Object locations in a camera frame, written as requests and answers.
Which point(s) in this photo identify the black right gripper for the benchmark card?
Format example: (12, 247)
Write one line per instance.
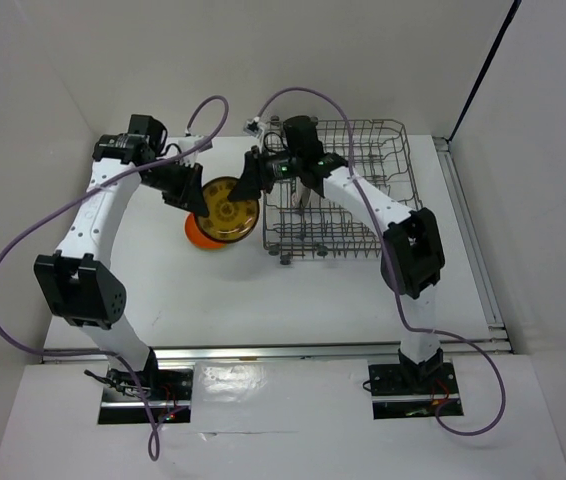
(249, 185)

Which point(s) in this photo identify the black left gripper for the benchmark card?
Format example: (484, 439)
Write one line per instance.
(189, 197)

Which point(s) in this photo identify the orange plate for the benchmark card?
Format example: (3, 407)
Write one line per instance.
(197, 238)

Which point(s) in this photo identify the brown patterned plate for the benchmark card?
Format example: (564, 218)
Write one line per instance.
(228, 222)

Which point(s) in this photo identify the white plate teal rim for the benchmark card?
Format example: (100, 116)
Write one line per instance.
(307, 198)
(298, 196)

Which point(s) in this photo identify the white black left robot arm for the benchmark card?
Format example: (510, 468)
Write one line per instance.
(76, 279)

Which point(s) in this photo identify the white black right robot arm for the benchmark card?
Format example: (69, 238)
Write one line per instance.
(412, 256)

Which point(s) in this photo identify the white plate teal rim front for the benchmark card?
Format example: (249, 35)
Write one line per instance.
(298, 196)

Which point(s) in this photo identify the black corner strip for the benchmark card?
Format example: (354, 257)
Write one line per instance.
(511, 13)

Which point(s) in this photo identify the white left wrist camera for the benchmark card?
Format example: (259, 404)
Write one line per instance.
(194, 144)

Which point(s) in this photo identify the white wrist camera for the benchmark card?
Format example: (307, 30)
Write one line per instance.
(254, 127)
(194, 144)

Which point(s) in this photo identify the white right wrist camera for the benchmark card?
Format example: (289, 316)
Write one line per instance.
(254, 127)

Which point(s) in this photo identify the grey wire dish rack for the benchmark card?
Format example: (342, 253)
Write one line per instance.
(382, 156)

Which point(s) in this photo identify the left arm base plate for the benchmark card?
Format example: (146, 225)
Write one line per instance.
(169, 403)

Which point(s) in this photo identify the aluminium front rail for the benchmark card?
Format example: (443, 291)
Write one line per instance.
(273, 352)

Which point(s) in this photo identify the aluminium rail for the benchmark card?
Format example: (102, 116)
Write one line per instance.
(273, 352)
(498, 334)

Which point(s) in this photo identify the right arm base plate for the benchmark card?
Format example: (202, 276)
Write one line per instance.
(393, 398)

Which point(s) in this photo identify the aluminium right side rail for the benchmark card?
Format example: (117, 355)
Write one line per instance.
(498, 334)

